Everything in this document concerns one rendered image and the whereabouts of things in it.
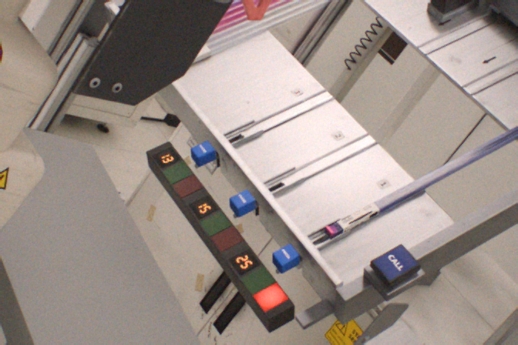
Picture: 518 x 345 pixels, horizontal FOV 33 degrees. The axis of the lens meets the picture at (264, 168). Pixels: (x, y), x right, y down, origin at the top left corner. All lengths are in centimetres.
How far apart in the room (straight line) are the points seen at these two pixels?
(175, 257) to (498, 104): 73
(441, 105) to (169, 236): 178
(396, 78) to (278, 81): 212
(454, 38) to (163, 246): 72
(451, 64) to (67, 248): 68
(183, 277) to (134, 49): 107
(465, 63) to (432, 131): 193
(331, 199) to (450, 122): 213
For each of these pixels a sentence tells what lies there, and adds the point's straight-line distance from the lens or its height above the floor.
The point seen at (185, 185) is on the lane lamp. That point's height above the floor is 66.
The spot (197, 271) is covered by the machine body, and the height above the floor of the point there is 36.
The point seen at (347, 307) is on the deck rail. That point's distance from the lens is 114.
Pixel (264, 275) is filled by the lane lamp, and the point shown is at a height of 67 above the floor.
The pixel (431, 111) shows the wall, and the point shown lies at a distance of 338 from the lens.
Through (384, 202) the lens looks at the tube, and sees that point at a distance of 121.
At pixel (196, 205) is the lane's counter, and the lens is 123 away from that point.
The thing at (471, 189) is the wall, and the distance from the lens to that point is 325.
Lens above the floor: 116
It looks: 20 degrees down
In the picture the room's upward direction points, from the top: 36 degrees clockwise
